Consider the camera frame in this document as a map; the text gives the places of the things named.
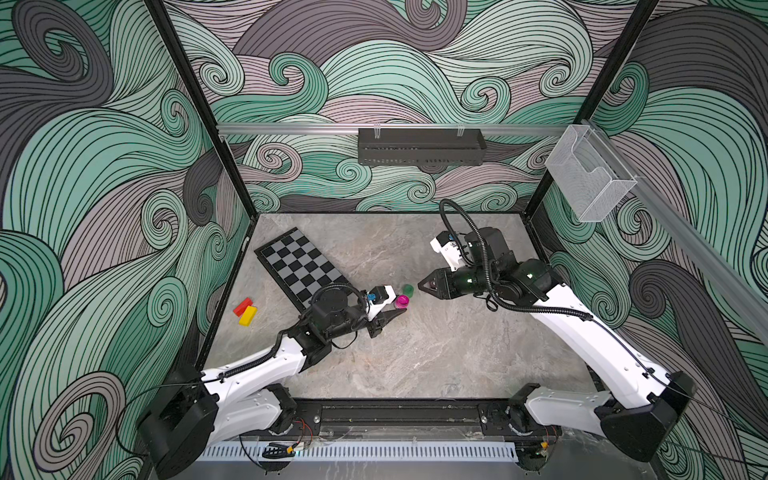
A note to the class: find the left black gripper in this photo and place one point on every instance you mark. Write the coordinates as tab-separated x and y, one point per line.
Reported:
377	315

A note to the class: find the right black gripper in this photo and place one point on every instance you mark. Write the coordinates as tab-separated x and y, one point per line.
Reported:
444	283

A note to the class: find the purple paint jar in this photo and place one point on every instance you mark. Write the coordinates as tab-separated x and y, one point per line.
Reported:
402	302

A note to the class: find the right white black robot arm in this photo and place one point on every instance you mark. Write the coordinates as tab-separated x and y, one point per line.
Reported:
683	381

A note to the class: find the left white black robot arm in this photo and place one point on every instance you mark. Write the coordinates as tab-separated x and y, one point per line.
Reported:
196	409

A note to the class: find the black white chessboard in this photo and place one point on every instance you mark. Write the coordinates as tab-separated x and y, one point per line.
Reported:
298	267

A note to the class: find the yellow block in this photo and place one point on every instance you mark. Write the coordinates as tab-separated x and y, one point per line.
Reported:
248	315

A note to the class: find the red block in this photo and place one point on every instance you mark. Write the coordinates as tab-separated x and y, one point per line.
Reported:
241	308

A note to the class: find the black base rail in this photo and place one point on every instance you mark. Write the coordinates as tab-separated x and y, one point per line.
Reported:
498	416

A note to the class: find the black wall tray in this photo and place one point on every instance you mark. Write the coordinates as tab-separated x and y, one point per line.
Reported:
428	147

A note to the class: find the clear plastic wall holder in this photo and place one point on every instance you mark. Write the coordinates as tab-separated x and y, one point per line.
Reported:
589	172

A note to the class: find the white slotted cable duct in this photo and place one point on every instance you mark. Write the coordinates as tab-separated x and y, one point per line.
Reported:
369	451

